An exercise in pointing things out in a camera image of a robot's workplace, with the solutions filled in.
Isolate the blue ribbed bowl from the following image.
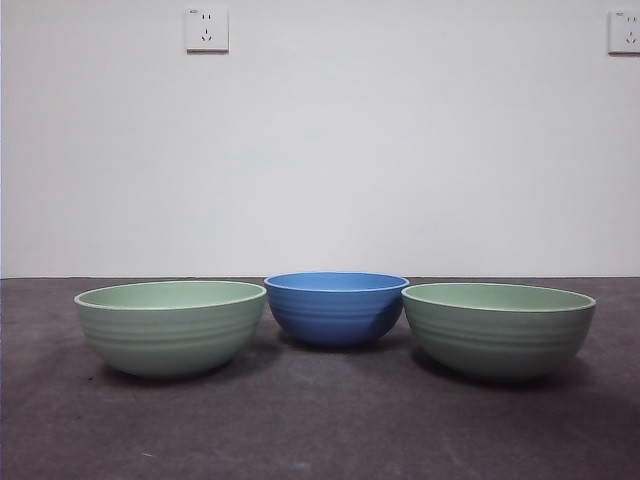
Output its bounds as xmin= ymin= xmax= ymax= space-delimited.
xmin=263 ymin=271 xmax=410 ymax=349

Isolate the pale green ribbed bowl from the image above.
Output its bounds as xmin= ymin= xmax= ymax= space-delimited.
xmin=73 ymin=279 xmax=268 ymax=378
xmin=400 ymin=282 xmax=598 ymax=378

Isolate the white wall socket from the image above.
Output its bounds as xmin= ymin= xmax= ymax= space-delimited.
xmin=185 ymin=6 xmax=231 ymax=54
xmin=607 ymin=9 xmax=640 ymax=56

